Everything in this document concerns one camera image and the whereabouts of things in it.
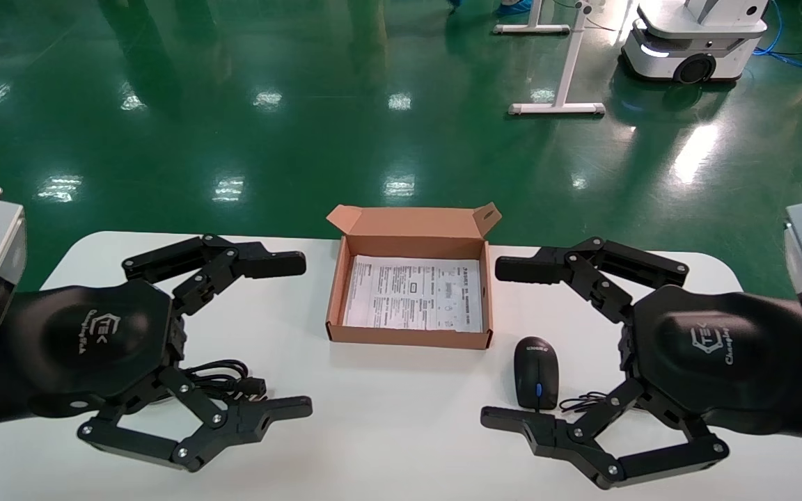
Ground white wheeled mobile robot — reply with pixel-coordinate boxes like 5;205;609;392
620;0;769;85

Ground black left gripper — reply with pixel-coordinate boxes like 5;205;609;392
4;234;313;474

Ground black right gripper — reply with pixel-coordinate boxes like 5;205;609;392
480;237;802;490

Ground black corded computer mouse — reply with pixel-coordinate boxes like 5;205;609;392
514;336;611;413

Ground open brown cardboard box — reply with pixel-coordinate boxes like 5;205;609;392
325;202;503;351

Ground white desk leg frame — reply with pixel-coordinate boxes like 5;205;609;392
509;0;606;116
494;0;573;35

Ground blue floor cable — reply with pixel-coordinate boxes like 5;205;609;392
753;0;802;74

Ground black power cable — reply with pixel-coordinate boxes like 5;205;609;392
154;358;267;406

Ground printed white paper sheet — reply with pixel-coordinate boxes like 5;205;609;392
343;255;484;333

